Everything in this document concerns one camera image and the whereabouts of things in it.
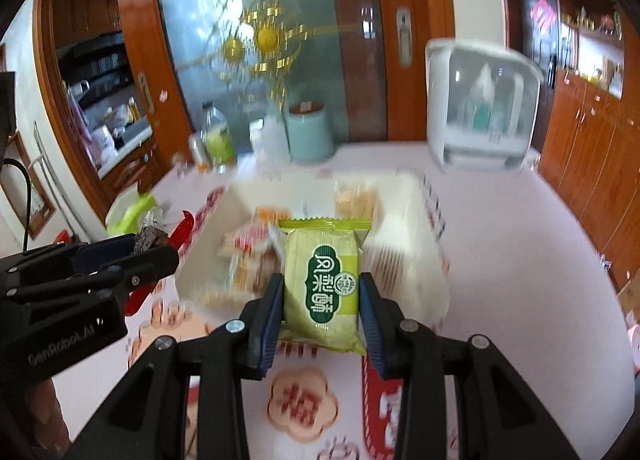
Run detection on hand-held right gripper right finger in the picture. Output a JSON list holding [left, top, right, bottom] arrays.
[[359, 272, 581, 460]]

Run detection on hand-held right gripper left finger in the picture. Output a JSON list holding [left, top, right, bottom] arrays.
[[65, 273, 286, 460]]

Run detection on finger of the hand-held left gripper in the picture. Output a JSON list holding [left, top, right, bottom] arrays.
[[0, 235, 139, 292], [7, 245, 180, 310]]

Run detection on dark foil snack packet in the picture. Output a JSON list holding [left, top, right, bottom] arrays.
[[133, 224, 169, 254]]

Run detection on green snack packet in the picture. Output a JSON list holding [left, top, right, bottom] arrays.
[[277, 217, 372, 357]]

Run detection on pile of mixed snack packets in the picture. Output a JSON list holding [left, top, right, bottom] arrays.
[[202, 180, 378, 311]]

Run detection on white plastic basket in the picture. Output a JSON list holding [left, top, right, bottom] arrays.
[[175, 170, 451, 331]]

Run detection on green tissue box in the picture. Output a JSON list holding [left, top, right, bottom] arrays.
[[106, 193, 157, 234]]

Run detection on red snack packet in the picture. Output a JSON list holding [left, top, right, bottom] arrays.
[[121, 210, 197, 317]]

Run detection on green-labelled plastic bottle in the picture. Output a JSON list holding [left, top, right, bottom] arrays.
[[200, 105, 239, 167]]

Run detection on mint green container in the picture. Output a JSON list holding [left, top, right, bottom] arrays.
[[282, 100, 335, 163]]

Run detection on white countertop cabinet appliance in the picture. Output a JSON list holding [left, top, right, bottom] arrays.
[[425, 38, 546, 173]]

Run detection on orange wooden cabinet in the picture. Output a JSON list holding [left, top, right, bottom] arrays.
[[537, 65, 640, 291]]

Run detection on frosted glass sliding door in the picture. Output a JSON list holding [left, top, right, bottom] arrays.
[[152, 0, 388, 142]]

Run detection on wooden shelf with ornaments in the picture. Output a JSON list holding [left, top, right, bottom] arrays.
[[550, 0, 627, 97]]

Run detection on black cable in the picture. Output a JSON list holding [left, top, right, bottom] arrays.
[[0, 159, 33, 252]]

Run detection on metal door handle plate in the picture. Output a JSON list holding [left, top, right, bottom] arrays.
[[396, 7, 414, 66]]

